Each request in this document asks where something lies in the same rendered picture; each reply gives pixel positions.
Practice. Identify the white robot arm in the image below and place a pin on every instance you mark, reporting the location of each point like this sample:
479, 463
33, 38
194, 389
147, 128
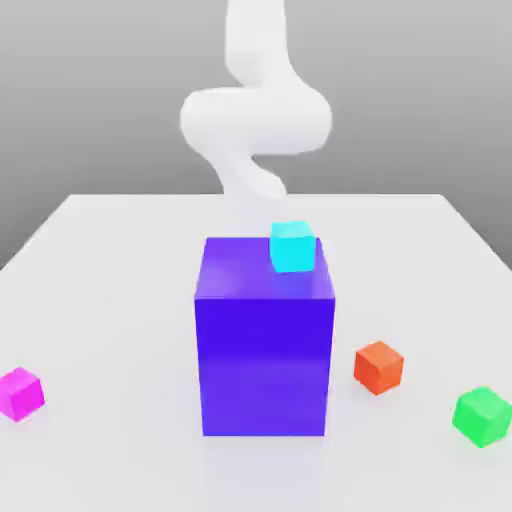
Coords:
256, 120

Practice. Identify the small cyan cube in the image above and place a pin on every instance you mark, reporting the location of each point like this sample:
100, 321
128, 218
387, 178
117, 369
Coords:
292, 248

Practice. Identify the small orange cube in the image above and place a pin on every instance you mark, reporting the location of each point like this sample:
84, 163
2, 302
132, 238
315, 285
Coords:
378, 368

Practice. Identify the small magenta cube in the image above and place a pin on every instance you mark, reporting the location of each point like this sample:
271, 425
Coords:
20, 395

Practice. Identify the small green cube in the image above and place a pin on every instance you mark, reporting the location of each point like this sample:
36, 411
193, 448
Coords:
482, 416

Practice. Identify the large purple box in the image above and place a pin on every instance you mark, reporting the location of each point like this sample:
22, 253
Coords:
264, 360

